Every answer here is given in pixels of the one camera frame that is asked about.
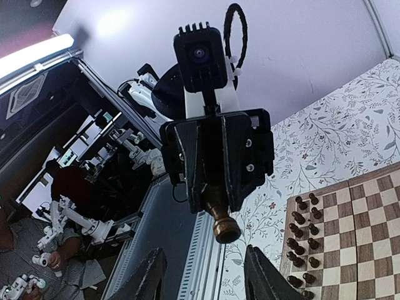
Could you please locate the dark chess piece eleventh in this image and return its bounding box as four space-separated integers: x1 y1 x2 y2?
289 223 304 238

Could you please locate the dark chess piece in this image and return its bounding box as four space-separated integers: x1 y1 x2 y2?
286 237 305 256
308 256 321 269
307 237 320 250
308 223 319 236
286 251 304 268
309 193 319 206
291 211 306 225
295 196 309 211

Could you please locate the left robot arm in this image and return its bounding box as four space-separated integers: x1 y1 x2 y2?
118 65 274 213

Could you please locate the dark chess piece fourteenth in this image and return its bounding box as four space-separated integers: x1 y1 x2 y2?
302 290 315 300

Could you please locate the background person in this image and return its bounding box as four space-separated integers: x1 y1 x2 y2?
0 159 109 300

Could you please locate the dark chess piece fifteenth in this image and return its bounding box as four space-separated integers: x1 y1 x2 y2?
202 185 241 244

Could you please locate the dark pawn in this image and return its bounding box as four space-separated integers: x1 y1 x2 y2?
302 272 316 284

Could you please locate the left aluminium frame post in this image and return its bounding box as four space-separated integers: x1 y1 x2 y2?
363 0 395 59

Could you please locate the ceiling light strip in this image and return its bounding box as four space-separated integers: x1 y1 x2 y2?
1 34 74 79

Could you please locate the front aluminium rail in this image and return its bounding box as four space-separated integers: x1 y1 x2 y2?
102 175 224 299

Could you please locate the wooden chessboard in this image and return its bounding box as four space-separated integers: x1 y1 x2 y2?
279 164 399 299

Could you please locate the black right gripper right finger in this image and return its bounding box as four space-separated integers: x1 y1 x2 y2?
244 245 305 300

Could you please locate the floral patterned table mat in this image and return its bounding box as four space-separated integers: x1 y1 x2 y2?
219 59 399 299

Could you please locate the dark chess piece twelfth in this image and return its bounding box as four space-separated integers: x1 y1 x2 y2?
311 207 323 219

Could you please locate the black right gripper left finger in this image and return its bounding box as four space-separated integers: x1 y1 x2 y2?
109 248 168 300

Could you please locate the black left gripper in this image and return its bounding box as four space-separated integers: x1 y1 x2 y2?
160 109 274 214

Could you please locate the left black cable loop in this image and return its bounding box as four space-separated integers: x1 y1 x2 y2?
223 2 248 74

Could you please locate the dark chess piece thirteenth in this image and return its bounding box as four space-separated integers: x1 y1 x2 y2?
287 275 304 289

